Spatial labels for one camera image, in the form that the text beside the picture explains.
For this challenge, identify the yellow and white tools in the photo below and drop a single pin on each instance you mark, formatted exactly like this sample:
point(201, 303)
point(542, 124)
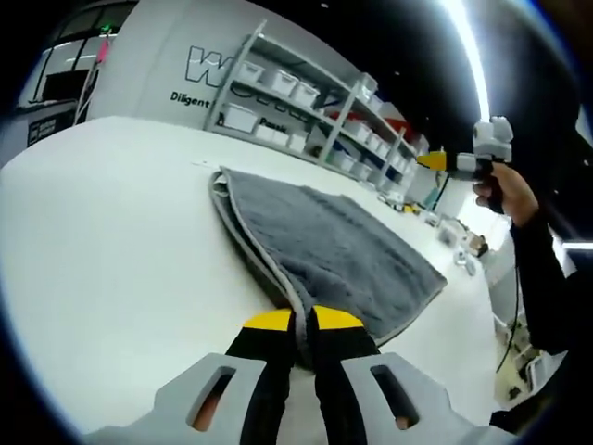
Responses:
point(407, 208)

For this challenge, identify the ceiling light strip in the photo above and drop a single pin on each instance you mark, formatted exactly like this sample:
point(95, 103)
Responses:
point(472, 60)

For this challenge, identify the black monitor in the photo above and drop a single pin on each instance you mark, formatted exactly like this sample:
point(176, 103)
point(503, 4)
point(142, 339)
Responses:
point(65, 85)

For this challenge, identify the person's right hand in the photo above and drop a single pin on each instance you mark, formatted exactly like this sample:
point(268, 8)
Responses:
point(514, 194)

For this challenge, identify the person's left hand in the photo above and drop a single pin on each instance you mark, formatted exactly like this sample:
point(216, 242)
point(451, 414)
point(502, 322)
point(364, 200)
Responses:
point(205, 412)

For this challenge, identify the clear plastic container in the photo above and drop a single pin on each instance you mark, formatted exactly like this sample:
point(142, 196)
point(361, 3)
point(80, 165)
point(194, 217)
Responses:
point(451, 232)

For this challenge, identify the pink tag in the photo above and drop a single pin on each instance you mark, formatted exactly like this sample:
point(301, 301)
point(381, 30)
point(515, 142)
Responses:
point(104, 51)

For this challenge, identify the grey metal shelf unit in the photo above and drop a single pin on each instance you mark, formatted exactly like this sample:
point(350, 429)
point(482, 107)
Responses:
point(345, 120)

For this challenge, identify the clear plastic packet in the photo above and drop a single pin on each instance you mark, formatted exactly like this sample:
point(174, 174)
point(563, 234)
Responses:
point(463, 264)

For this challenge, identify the teal panel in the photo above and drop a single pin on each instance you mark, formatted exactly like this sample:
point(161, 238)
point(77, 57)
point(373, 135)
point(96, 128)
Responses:
point(432, 199)

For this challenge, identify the grey towel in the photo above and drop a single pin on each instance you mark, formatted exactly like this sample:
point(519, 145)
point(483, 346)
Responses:
point(333, 241)

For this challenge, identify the grey cabinet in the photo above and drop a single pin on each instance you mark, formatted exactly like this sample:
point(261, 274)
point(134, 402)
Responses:
point(51, 125)

